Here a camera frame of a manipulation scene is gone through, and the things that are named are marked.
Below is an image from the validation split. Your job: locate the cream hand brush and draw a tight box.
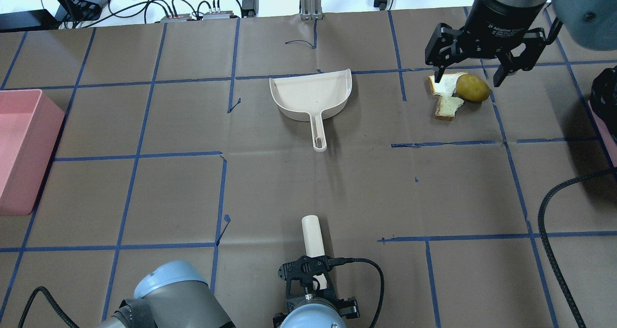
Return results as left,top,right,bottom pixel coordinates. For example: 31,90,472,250
301,215,328,290

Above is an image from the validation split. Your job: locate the pink plastic bin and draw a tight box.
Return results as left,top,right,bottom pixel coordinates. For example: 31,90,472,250
0,89,65,216

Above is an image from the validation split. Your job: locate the torn bread piece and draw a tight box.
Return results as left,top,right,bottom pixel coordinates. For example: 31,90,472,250
434,96,465,121

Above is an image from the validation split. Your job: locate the yellow lemon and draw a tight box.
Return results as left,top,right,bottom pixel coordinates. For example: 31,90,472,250
456,74,491,102

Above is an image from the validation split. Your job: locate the white bread slice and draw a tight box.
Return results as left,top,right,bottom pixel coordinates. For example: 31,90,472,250
428,72,467,97

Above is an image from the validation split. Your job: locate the aluminium frame post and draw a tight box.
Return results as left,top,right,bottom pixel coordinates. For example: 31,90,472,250
299,0,323,22

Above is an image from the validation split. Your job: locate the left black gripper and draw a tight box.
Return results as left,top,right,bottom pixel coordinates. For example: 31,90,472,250
273,255,361,328

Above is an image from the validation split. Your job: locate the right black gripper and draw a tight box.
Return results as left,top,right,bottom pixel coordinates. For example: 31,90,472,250
425,0,563,87

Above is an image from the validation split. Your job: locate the black bag lined bin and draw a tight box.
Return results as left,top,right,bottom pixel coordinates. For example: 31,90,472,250
588,66,617,167

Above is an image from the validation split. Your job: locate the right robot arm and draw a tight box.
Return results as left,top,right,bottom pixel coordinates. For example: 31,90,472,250
425,0,617,87

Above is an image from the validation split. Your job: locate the black power adapter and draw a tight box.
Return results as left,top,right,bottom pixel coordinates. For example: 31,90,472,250
241,0,258,18

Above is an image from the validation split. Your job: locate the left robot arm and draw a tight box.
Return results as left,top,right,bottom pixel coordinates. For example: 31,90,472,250
99,256,361,328

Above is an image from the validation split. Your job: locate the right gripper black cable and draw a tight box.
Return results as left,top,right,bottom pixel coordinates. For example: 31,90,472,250
537,168,617,328

